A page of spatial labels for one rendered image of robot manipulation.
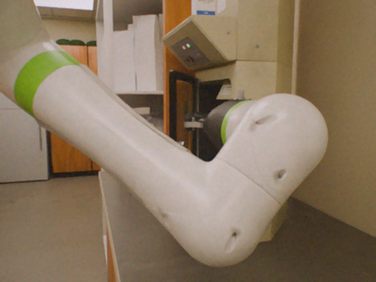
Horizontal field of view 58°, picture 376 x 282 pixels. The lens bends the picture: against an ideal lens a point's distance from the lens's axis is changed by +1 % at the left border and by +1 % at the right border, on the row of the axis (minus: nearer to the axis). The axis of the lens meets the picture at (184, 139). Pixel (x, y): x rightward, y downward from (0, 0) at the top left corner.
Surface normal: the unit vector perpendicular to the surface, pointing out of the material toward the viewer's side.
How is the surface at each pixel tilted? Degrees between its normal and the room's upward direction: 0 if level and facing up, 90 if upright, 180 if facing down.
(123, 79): 95
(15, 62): 71
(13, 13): 120
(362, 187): 90
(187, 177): 45
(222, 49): 90
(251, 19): 90
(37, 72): 64
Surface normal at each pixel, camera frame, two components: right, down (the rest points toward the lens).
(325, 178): -0.96, 0.04
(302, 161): 0.35, 0.32
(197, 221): -0.48, -0.19
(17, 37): 0.65, 0.62
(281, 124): -0.26, -0.26
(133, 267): 0.00, -0.99
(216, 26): 0.29, 0.12
